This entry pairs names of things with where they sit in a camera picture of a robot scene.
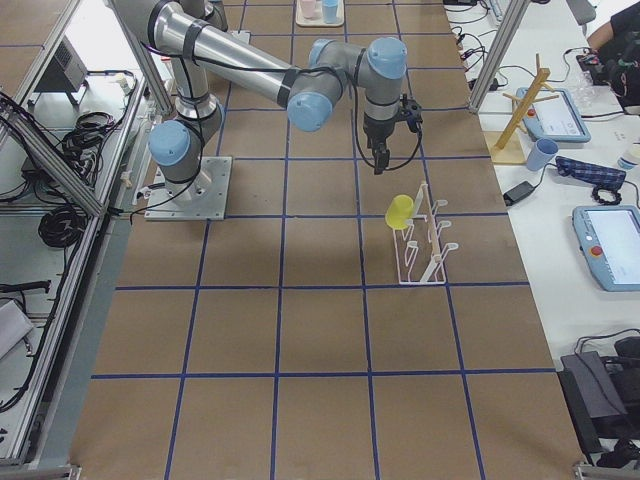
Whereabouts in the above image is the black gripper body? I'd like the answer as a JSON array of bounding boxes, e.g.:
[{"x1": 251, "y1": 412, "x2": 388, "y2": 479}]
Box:
[{"x1": 363, "y1": 115, "x2": 395, "y2": 155}]

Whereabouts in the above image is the yellow plastic cup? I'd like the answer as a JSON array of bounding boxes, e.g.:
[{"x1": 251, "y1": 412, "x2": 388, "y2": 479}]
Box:
[{"x1": 385, "y1": 194, "x2": 414, "y2": 230}]

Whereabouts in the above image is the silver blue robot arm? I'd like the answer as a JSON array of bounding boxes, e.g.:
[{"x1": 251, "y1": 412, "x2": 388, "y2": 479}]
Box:
[{"x1": 111, "y1": 1, "x2": 407, "y2": 175}]

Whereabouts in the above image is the light blue cup near pink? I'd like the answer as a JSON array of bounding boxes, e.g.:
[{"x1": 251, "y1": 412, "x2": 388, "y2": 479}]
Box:
[{"x1": 321, "y1": 0, "x2": 340, "y2": 24}]

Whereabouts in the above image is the pink plastic cup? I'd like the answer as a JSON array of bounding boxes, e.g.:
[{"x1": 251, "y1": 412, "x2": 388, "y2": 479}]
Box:
[{"x1": 298, "y1": 0, "x2": 316, "y2": 19}]

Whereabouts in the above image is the blue cup on desk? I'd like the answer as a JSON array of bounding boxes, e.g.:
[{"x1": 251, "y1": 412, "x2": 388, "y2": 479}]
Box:
[{"x1": 525, "y1": 138, "x2": 559, "y2": 171}]

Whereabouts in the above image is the wooden mug tree stand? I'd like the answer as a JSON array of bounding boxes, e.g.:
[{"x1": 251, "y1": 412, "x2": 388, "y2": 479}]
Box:
[{"x1": 485, "y1": 55, "x2": 559, "y2": 165}]

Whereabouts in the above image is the cream serving tray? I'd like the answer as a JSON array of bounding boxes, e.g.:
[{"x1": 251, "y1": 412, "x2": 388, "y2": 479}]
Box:
[{"x1": 295, "y1": 0, "x2": 345, "y2": 28}]

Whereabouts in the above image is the black power adapter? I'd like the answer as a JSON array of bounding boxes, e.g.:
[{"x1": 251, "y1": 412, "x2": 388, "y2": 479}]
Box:
[{"x1": 502, "y1": 181, "x2": 536, "y2": 207}]

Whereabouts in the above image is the teach pendant far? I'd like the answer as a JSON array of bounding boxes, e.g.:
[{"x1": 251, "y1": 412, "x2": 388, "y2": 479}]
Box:
[{"x1": 523, "y1": 88, "x2": 591, "y2": 143}]

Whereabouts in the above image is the teach pendant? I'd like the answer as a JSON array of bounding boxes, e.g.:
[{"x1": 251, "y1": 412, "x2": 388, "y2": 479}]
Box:
[
  {"x1": 572, "y1": 205, "x2": 639, "y2": 292},
  {"x1": 523, "y1": 88, "x2": 591, "y2": 143}
]

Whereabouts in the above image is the blue plaid folded cloth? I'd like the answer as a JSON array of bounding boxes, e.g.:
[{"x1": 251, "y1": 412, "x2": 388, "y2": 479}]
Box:
[{"x1": 555, "y1": 156, "x2": 626, "y2": 191}]

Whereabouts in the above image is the teach pendant near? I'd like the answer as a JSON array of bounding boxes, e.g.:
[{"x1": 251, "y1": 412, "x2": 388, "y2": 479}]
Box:
[{"x1": 572, "y1": 205, "x2": 639, "y2": 292}]

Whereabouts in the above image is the white wire cup rack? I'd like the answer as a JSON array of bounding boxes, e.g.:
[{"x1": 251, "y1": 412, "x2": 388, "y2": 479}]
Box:
[{"x1": 392, "y1": 181, "x2": 459, "y2": 286}]

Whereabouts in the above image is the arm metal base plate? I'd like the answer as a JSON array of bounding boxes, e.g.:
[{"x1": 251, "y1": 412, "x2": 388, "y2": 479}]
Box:
[{"x1": 144, "y1": 156, "x2": 233, "y2": 221}]

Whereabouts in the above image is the aluminium frame post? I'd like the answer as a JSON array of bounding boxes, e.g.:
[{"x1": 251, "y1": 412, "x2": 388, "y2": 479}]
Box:
[{"x1": 469, "y1": 0, "x2": 530, "y2": 114}]

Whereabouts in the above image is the black bead bracelet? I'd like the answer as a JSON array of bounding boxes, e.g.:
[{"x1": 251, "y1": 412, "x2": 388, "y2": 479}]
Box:
[{"x1": 591, "y1": 185, "x2": 622, "y2": 205}]

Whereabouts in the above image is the black coiled cable bundle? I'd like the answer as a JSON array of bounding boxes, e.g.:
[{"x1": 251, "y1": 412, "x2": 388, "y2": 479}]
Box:
[{"x1": 38, "y1": 205, "x2": 84, "y2": 249}]

